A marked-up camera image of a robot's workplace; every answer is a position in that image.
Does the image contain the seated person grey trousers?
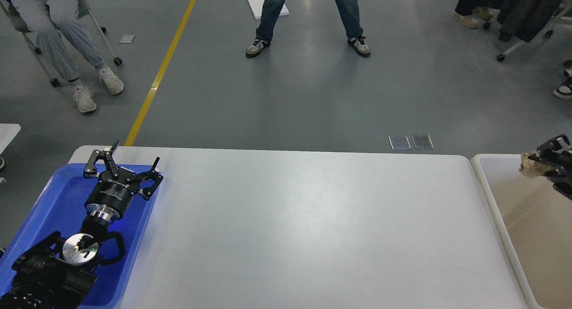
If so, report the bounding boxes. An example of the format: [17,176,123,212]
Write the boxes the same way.
[6,0,124,113]

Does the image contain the white side table corner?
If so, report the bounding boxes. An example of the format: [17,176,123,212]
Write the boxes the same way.
[0,123,21,154]

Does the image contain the grey rolling chair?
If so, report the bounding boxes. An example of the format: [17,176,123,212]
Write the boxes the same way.
[1,0,123,87]

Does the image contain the person with tan shoes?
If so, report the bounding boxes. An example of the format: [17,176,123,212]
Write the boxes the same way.
[451,0,494,29]

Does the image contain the standing person blue jeans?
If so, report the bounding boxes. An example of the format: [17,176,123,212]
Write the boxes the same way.
[245,0,372,59]

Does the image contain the dark coat on chair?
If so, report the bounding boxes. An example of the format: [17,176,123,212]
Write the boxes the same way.
[488,0,571,62]

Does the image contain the beige plastic bin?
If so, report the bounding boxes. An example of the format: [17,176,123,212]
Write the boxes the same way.
[471,154,572,309]

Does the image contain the left clear floor plate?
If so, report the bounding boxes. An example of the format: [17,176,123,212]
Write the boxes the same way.
[388,135,411,150]

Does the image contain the beige paper ball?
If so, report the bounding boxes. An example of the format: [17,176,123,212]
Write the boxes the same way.
[519,152,555,178]

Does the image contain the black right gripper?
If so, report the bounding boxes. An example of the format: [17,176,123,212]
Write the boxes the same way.
[527,134,572,199]

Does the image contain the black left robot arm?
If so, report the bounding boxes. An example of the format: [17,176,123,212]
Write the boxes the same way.
[1,142,163,309]

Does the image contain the blue plastic tray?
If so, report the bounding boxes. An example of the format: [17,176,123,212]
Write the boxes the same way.
[0,164,156,309]

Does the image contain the right clear floor plate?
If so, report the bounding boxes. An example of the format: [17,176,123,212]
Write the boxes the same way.
[411,134,435,150]

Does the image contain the black white sneaker person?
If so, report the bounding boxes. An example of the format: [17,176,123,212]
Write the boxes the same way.
[552,59,572,99]

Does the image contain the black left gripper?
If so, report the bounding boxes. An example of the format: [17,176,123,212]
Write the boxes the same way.
[84,140,164,220]

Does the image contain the clear floor plate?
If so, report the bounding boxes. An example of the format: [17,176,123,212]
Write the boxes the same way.
[411,134,435,150]
[388,135,411,150]

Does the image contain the small white floor paper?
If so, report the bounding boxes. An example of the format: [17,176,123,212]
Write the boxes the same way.
[118,34,135,44]

